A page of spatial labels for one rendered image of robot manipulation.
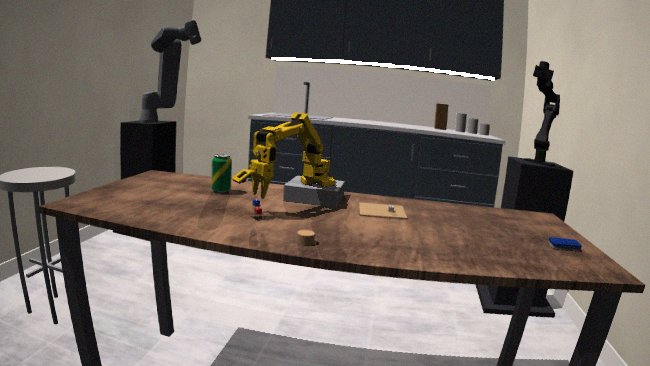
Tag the green soda can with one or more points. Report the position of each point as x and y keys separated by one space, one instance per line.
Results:
x=221 y=173

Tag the tan short cylinder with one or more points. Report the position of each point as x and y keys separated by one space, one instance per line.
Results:
x=305 y=237

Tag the tan flat mat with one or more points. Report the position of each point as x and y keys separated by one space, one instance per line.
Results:
x=381 y=210

